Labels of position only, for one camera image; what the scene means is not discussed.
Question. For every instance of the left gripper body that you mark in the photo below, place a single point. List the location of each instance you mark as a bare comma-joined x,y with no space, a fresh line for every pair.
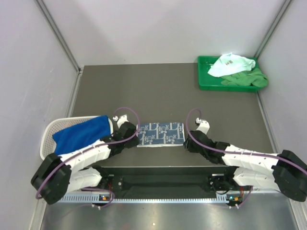
131,143

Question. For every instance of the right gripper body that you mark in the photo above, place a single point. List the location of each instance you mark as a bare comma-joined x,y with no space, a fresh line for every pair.
191,147

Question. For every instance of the white blue patterned towel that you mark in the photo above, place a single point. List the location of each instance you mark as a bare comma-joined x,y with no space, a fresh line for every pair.
152,135

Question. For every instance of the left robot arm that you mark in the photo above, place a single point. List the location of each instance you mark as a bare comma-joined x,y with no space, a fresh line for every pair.
59,175

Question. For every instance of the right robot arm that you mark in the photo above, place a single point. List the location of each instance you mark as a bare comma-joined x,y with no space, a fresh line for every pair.
284,172

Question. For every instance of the green plastic tray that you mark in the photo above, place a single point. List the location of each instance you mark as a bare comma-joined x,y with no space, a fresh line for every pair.
209,83

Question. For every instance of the white perforated plastic basket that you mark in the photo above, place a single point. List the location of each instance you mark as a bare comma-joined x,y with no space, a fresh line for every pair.
48,145

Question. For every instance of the pale mint towel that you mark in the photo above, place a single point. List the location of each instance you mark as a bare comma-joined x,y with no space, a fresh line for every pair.
228,64

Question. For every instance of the green towel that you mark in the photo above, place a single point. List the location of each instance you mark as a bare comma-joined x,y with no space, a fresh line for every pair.
246,78

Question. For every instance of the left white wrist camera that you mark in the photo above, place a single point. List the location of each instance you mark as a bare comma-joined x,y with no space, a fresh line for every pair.
120,120

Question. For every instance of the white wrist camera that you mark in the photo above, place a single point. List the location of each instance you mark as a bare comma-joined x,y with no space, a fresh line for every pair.
202,125
120,120

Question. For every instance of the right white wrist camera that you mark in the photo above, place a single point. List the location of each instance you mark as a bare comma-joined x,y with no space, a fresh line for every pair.
202,125

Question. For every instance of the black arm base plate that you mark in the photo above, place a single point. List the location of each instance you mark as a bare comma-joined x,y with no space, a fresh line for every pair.
205,182

